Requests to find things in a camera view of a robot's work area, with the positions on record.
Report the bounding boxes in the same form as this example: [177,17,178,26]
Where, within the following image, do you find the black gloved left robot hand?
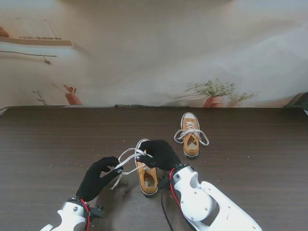
[76,156,124,203]

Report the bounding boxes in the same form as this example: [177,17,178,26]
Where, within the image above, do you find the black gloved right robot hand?
[135,140,182,171]

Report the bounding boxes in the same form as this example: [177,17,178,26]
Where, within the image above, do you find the orange sneaker with laces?
[110,146,157,191]

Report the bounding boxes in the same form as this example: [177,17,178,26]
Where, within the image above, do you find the green plant in terracotta pot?
[186,79,260,108]

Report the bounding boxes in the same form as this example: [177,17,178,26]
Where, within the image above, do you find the terracotta pot with wooden utensils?
[51,83,83,106]

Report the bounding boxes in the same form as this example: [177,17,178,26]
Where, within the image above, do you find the metal tap fixture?
[33,89,48,105]

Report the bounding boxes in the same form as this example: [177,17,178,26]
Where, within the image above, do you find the red and black arm cables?
[158,168,182,231]
[80,198,105,231]

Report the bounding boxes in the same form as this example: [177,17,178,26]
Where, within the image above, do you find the metal wall rail with hook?
[0,50,58,65]

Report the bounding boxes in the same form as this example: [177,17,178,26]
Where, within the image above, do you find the wooden wall shelf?
[0,36,75,48]

